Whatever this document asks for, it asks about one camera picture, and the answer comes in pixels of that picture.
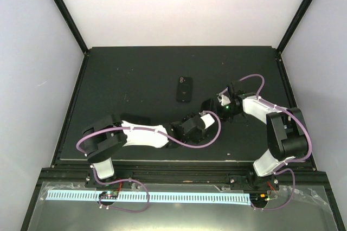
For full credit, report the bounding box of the left black frame post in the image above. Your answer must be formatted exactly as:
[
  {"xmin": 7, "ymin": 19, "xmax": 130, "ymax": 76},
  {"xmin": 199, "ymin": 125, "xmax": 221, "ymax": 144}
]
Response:
[{"xmin": 53, "ymin": 0, "xmax": 89, "ymax": 54}]

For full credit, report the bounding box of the small green circuit board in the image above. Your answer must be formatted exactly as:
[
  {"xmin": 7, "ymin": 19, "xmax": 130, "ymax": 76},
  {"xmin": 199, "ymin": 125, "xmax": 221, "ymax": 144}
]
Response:
[{"xmin": 99, "ymin": 191, "xmax": 118, "ymax": 200}]

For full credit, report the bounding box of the right black frame post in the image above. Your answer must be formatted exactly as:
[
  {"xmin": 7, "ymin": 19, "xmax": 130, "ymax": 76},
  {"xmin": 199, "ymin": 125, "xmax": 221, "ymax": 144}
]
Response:
[{"xmin": 277, "ymin": 0, "xmax": 313, "ymax": 54}]

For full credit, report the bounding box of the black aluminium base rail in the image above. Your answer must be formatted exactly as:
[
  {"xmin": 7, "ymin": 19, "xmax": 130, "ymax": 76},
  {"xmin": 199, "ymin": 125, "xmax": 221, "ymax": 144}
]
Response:
[{"xmin": 42, "ymin": 162, "xmax": 328, "ymax": 190}]

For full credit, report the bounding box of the black frame post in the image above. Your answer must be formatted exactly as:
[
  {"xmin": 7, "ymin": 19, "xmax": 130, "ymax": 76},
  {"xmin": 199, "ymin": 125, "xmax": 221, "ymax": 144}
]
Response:
[
  {"xmin": 277, "ymin": 0, "xmax": 313, "ymax": 54},
  {"xmin": 53, "ymin": 0, "xmax": 89, "ymax": 54}
]

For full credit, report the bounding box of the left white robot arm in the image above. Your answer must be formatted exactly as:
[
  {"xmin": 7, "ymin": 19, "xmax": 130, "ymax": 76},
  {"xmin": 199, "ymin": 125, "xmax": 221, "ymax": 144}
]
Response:
[{"xmin": 76, "ymin": 111, "xmax": 221, "ymax": 187}]

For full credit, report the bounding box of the white slotted cable duct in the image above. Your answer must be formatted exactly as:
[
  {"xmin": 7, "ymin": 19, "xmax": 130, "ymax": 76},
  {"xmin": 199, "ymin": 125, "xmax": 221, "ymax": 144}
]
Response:
[{"xmin": 46, "ymin": 190, "xmax": 251, "ymax": 206}]

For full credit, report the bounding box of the black smartphone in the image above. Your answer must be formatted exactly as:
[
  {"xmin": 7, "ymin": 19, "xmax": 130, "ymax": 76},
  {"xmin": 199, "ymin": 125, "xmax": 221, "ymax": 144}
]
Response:
[{"xmin": 201, "ymin": 99, "xmax": 216, "ymax": 112}]

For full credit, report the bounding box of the black phone case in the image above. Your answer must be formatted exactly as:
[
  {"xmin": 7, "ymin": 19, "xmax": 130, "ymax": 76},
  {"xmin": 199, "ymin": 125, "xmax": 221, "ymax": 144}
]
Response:
[{"xmin": 176, "ymin": 76, "xmax": 193, "ymax": 102}]

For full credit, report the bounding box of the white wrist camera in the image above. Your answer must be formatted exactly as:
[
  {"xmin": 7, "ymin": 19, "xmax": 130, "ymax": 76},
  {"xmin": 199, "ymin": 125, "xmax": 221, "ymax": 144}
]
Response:
[
  {"xmin": 200, "ymin": 112, "xmax": 215, "ymax": 129},
  {"xmin": 217, "ymin": 88, "xmax": 231, "ymax": 107}
]

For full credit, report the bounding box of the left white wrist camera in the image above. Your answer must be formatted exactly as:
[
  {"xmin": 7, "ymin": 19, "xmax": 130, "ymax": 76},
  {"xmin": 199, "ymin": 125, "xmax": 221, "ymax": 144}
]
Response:
[{"xmin": 200, "ymin": 112, "xmax": 215, "ymax": 129}]

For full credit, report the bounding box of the right small circuit board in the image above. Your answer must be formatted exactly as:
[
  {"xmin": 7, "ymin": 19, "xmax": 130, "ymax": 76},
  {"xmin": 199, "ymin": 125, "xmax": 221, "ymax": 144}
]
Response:
[{"xmin": 256, "ymin": 193, "xmax": 278, "ymax": 201}]

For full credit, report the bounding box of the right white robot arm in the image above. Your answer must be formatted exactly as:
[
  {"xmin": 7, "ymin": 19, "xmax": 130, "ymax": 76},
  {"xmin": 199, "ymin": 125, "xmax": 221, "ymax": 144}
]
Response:
[{"xmin": 216, "ymin": 82, "xmax": 312, "ymax": 189}]

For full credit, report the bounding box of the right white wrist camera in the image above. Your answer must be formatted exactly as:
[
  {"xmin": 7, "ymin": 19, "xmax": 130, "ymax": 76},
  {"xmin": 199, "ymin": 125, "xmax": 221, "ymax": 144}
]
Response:
[{"xmin": 217, "ymin": 88, "xmax": 231, "ymax": 107}]

